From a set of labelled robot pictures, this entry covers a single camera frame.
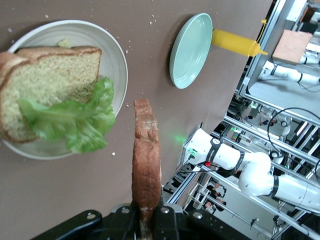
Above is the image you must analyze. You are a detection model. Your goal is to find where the beige plate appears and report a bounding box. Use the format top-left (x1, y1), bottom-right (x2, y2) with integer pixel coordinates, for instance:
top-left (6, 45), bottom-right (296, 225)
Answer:
top-left (0, 19), bottom-right (129, 160)

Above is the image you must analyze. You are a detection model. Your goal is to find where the yellow squeeze bottle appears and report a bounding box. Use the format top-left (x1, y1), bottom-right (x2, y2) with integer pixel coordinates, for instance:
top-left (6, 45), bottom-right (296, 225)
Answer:
top-left (211, 18), bottom-right (269, 58)

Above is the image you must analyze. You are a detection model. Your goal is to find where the wooden board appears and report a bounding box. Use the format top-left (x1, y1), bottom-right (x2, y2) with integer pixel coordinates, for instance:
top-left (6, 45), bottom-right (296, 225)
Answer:
top-left (271, 29), bottom-right (314, 66)

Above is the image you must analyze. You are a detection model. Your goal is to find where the brown bread slice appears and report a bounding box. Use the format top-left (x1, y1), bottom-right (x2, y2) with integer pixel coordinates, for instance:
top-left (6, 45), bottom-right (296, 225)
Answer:
top-left (131, 98), bottom-right (162, 240)
top-left (0, 45), bottom-right (103, 144)

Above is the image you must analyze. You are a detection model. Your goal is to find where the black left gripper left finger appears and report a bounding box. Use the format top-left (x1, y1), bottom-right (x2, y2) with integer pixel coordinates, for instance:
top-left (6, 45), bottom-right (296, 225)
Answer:
top-left (99, 203), bottom-right (137, 240)

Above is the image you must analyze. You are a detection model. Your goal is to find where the green lettuce leaf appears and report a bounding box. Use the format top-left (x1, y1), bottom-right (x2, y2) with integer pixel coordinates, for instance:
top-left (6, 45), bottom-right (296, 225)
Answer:
top-left (18, 76), bottom-right (117, 155)

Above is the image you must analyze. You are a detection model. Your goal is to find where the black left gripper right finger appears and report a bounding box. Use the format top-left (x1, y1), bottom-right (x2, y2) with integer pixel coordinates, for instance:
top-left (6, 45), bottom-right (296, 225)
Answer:
top-left (152, 206), bottom-right (181, 240)

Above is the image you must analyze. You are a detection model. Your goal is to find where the aluminium frame post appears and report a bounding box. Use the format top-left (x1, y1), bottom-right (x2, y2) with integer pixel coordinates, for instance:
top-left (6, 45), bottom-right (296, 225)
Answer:
top-left (234, 0), bottom-right (286, 96)

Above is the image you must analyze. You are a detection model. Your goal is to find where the green plate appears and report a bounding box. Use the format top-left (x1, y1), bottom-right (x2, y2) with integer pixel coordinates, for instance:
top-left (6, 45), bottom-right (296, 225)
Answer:
top-left (169, 12), bottom-right (214, 90)

